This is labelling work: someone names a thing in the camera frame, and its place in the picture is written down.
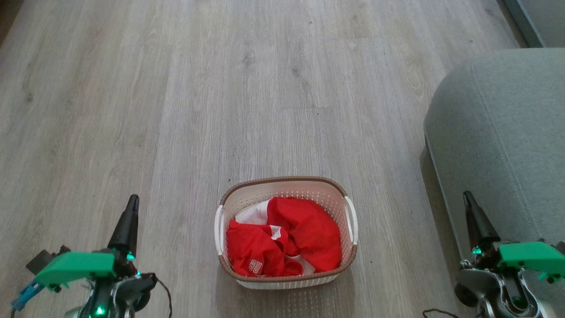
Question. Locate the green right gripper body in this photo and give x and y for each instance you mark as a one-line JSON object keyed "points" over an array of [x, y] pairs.
{"points": [[529, 258]]}

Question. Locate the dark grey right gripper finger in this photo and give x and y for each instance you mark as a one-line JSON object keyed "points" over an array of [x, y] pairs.
{"points": [[483, 227], [471, 225]]}

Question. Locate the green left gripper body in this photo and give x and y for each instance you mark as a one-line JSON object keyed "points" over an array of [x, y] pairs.
{"points": [[75, 267]]}

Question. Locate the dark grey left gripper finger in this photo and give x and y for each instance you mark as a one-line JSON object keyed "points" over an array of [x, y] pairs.
{"points": [[131, 229], [120, 232]]}

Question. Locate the red and white garment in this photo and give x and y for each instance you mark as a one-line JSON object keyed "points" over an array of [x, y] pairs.
{"points": [[304, 229]]}

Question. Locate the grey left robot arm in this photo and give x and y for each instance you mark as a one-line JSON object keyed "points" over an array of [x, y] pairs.
{"points": [[112, 298]]}

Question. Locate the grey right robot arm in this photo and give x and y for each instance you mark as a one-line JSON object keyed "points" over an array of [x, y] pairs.
{"points": [[499, 291]]}

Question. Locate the grey sofa seat section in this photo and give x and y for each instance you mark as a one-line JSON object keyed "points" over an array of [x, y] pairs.
{"points": [[507, 145], [538, 20]]}

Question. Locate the white perforated laundry basket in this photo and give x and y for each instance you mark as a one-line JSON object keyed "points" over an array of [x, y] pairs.
{"points": [[287, 190]]}

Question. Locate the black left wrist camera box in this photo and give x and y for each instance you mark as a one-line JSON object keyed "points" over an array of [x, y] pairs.
{"points": [[42, 260]]}

